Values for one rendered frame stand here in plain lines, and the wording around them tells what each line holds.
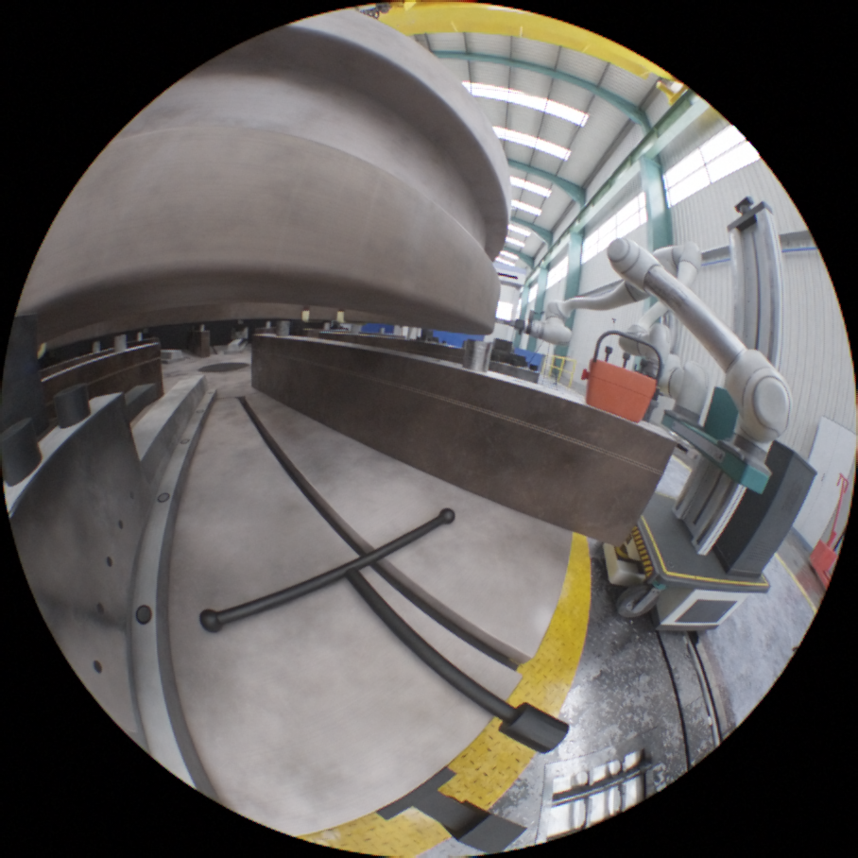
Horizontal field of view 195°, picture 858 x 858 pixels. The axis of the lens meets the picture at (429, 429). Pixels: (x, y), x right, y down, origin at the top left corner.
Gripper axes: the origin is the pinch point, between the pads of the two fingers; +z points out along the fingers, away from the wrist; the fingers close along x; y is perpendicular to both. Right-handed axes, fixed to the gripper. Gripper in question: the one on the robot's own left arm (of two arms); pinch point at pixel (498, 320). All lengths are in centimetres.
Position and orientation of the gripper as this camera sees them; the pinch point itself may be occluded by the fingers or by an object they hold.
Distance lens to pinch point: 133.0
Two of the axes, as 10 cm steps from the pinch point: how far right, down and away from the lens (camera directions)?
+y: -1.6, 9.2, 3.6
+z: -9.4, -2.5, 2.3
